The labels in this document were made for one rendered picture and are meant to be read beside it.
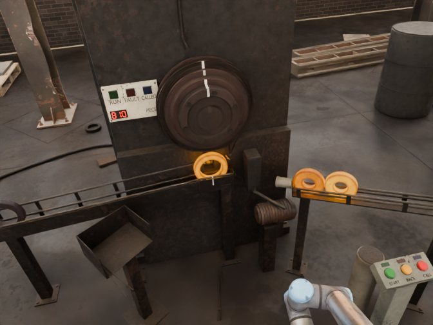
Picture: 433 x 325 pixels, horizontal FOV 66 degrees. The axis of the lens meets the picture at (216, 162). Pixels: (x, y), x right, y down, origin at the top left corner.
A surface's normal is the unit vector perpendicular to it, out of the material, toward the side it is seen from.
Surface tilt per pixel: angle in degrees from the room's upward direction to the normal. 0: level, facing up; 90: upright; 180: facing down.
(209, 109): 90
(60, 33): 90
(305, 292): 12
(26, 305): 0
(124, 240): 5
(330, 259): 0
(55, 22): 90
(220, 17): 90
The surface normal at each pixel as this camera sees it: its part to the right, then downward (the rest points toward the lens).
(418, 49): -0.48, 0.53
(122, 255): -0.12, -0.77
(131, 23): 0.21, 0.55
